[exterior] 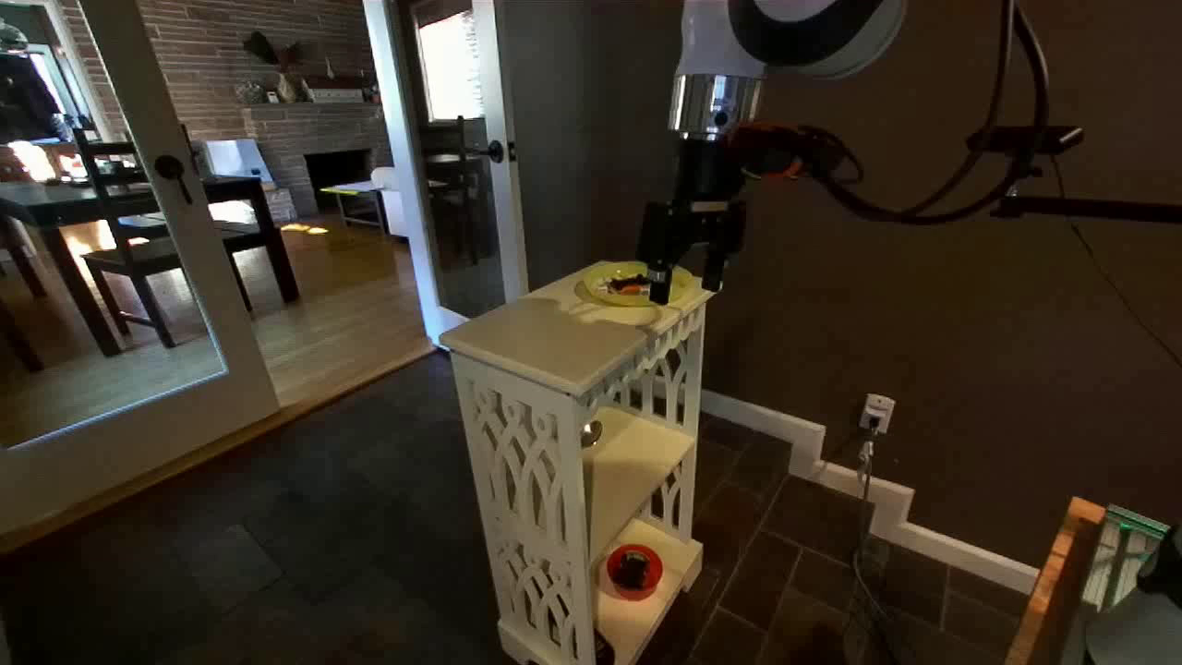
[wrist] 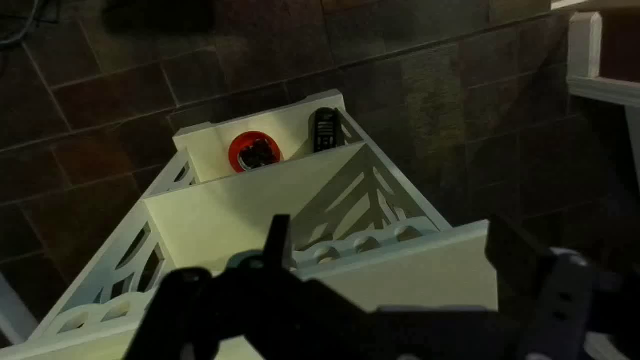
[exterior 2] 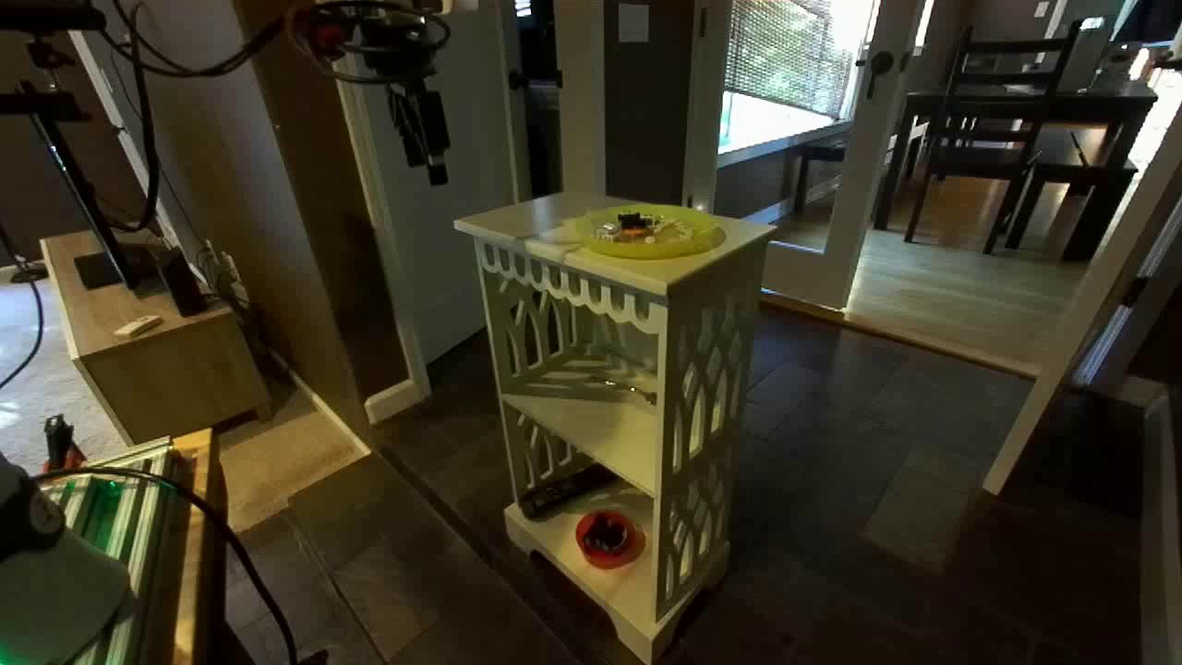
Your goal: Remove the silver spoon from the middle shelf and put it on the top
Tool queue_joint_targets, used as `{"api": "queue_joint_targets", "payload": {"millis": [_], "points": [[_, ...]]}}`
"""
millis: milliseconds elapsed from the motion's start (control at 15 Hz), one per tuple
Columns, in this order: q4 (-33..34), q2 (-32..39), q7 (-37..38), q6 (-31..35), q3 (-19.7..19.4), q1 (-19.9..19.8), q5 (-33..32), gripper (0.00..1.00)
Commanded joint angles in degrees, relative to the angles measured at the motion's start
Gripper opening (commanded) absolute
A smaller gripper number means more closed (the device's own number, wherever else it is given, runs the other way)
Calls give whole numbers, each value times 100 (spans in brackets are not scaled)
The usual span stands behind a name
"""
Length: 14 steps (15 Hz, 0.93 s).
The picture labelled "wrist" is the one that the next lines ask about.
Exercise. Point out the white lattice shelf unit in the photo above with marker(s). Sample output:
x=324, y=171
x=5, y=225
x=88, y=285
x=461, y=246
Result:
x=357, y=225

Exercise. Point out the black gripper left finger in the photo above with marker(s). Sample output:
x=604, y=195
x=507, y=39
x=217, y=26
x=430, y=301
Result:
x=278, y=249

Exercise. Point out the black remote control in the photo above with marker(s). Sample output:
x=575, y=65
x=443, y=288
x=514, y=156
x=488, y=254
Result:
x=324, y=128

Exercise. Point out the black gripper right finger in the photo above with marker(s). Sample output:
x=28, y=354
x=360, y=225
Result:
x=519, y=257

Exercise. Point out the red round bowl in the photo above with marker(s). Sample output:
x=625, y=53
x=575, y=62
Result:
x=250, y=150

